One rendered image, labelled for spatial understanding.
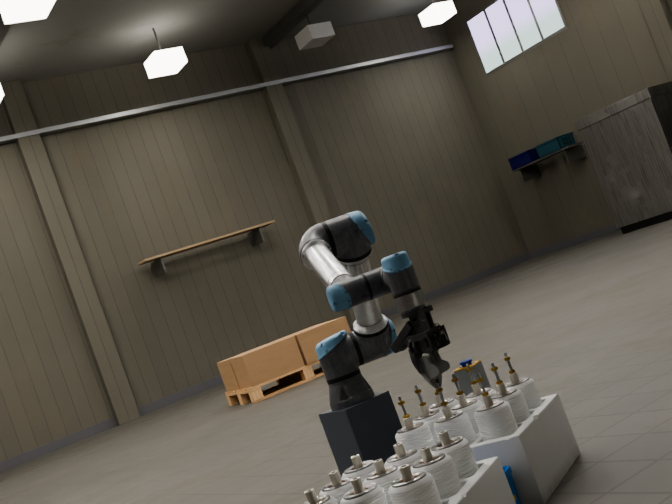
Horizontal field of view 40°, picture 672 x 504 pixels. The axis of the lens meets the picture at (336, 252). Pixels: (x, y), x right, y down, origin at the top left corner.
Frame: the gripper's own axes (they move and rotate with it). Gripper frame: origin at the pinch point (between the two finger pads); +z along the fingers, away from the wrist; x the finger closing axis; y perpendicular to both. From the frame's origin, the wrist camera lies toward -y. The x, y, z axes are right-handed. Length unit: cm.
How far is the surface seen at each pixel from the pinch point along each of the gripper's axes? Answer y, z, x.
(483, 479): 31.6, 17.8, -26.7
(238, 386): -541, 18, 288
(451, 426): 3.9, 11.2, -3.6
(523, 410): 12.2, 14.8, 15.0
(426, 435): -5.6, 12.3, -4.2
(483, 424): 11.9, 12.8, -0.5
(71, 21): -800, -451, 406
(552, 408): 10.9, 18.7, 27.7
